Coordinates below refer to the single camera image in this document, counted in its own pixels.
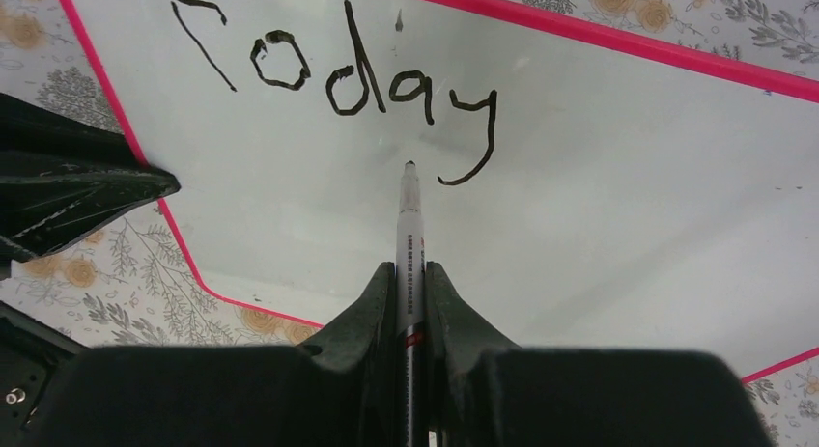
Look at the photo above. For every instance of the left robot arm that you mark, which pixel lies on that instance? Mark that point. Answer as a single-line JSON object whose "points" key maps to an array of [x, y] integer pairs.
{"points": [[31, 354]]}

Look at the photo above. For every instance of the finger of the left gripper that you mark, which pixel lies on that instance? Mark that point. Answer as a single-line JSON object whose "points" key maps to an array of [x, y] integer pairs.
{"points": [[34, 140], [49, 203]]}

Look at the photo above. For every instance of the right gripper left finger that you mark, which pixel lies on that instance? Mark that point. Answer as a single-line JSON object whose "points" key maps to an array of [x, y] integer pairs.
{"points": [[333, 389]]}

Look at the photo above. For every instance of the black cap marker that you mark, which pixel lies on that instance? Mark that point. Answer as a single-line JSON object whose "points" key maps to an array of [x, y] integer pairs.
{"points": [[410, 313]]}

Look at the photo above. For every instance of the pink framed whiteboard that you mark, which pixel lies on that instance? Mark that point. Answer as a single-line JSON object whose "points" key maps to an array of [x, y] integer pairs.
{"points": [[581, 186]]}

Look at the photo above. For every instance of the floral patterned mat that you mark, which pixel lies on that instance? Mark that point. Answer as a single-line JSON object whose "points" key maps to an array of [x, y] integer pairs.
{"points": [[127, 282]]}

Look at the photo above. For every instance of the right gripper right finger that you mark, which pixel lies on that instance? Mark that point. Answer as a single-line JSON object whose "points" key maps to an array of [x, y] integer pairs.
{"points": [[485, 390]]}

